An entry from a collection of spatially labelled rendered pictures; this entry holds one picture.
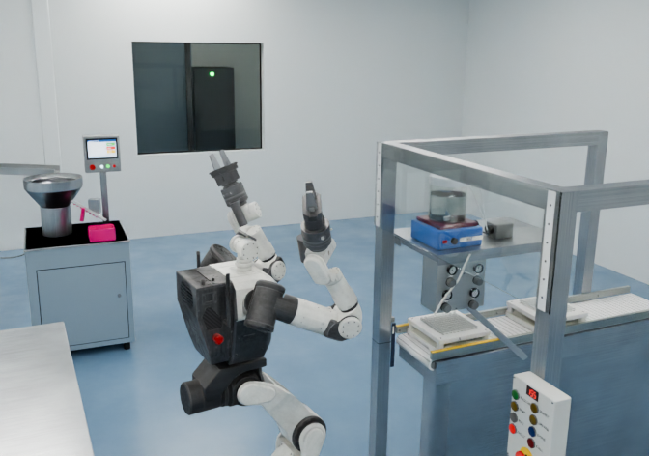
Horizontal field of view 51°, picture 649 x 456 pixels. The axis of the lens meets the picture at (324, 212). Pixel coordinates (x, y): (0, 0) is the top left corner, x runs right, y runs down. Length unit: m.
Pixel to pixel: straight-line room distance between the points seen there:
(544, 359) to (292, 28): 5.93
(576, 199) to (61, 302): 3.45
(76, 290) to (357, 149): 4.25
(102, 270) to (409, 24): 4.86
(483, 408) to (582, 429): 0.62
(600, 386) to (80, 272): 3.06
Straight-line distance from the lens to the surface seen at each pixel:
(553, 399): 1.99
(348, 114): 7.84
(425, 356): 2.78
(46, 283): 4.60
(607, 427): 3.62
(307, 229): 2.06
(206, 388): 2.41
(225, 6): 7.34
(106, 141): 4.81
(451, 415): 2.97
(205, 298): 2.24
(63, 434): 2.30
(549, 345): 2.05
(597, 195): 2.00
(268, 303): 2.15
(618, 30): 6.75
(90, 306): 4.67
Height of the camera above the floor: 2.00
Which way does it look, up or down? 14 degrees down
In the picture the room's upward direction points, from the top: 1 degrees clockwise
